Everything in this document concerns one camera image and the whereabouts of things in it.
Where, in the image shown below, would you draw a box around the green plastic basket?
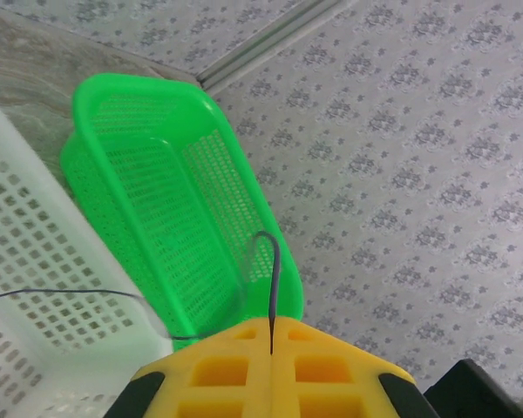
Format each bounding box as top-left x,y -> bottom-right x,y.
59,72 -> 305,352

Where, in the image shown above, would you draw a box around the white plastic basket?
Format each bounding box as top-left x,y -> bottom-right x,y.
0,86 -> 174,418

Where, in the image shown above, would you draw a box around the thin dark purple cable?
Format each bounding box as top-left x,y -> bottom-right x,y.
0,230 -> 282,354

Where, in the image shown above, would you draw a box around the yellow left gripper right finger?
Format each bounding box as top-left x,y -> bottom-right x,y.
271,316 -> 439,418

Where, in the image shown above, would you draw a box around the aluminium right corner post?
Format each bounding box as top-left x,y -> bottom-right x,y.
194,0 -> 354,95

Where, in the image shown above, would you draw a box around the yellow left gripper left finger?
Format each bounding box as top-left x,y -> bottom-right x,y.
102,317 -> 274,418

